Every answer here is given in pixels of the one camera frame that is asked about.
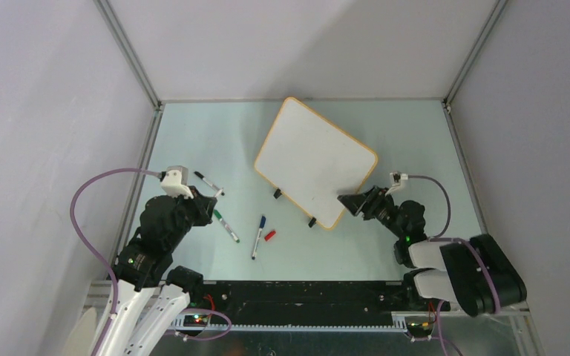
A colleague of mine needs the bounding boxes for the blue whiteboard marker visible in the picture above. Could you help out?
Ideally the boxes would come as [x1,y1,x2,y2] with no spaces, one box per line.
[251,215,266,260]

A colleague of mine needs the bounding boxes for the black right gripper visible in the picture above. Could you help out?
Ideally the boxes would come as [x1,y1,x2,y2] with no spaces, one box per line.
[338,185,405,239]

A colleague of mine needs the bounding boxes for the red marker cap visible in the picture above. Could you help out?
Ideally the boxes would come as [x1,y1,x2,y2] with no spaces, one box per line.
[263,230,276,241]

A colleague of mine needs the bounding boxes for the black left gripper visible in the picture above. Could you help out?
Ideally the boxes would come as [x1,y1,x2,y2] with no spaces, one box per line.
[166,184,217,248]

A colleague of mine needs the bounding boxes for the green whiteboard marker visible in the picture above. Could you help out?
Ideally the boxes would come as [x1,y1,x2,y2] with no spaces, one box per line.
[213,209,240,243]

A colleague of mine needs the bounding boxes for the control board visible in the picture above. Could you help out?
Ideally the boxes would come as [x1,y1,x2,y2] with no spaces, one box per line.
[183,314,210,328]
[407,321,436,333]

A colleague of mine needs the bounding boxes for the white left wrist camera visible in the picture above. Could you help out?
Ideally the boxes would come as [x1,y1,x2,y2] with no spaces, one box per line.
[160,165,194,199]

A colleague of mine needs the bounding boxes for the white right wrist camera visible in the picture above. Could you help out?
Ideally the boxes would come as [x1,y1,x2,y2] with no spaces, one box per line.
[385,171,409,196]

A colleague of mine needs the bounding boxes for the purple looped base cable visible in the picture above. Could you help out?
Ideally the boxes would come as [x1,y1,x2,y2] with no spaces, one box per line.
[174,307,234,343]

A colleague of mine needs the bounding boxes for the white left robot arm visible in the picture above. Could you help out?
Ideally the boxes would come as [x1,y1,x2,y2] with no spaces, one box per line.
[91,186,217,355]

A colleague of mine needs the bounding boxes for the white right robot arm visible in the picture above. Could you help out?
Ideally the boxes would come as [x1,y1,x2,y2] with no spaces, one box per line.
[338,186,528,317]

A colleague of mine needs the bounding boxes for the black whiteboard marker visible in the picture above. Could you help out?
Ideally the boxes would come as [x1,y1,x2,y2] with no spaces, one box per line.
[194,171,220,191]

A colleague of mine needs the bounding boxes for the right control board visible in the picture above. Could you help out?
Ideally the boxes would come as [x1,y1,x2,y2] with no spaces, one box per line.
[407,321,436,333]

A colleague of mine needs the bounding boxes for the left control board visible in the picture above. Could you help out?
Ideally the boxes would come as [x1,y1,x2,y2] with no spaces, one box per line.
[183,314,210,328]

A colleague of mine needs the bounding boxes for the orange framed whiteboard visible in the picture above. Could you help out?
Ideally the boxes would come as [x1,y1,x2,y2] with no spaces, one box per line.
[254,97,379,230]

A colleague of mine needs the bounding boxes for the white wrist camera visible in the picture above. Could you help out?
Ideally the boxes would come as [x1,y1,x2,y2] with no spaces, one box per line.
[385,171,409,196]
[160,165,194,199]

